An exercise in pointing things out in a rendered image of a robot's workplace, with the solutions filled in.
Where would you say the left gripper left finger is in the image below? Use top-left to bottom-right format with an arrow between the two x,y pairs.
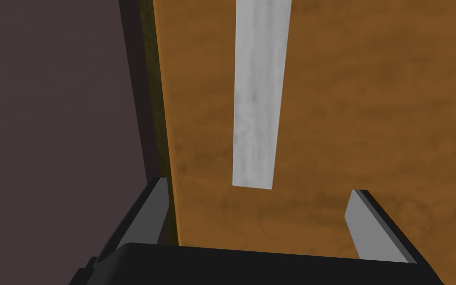
97,177 -> 170,263

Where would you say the grey bar handle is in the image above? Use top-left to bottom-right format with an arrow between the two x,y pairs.
231,0 -> 293,190

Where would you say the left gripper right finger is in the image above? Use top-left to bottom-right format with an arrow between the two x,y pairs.
344,189 -> 429,265

